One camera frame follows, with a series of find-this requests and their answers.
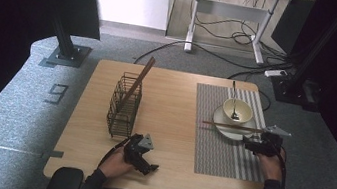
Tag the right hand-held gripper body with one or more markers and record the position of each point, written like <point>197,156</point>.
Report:
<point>268,145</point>

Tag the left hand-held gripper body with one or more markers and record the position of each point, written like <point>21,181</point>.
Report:
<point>134,150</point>

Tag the white bowl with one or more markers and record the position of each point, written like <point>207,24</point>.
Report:
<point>245,111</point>

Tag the grey tape floor marking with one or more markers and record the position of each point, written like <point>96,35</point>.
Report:
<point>56,93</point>

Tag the person's left hand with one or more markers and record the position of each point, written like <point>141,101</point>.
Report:
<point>113,166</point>

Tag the white-legged desk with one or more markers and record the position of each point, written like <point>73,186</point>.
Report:
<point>236,11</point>

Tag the grey striped placemat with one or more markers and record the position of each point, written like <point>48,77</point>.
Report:
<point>212,148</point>

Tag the small black block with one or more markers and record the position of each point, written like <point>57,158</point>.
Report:
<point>53,154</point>

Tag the white power strip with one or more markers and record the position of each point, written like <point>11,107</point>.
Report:
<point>276,73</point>

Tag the white saucer plate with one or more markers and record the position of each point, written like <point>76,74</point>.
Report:
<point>233,133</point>

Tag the person's right hand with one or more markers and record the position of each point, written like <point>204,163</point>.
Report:
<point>270,168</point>

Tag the black metal stand with base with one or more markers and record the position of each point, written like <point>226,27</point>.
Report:
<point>66,47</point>
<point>294,93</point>

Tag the dark metal spoon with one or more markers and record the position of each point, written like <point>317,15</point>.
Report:
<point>235,117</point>

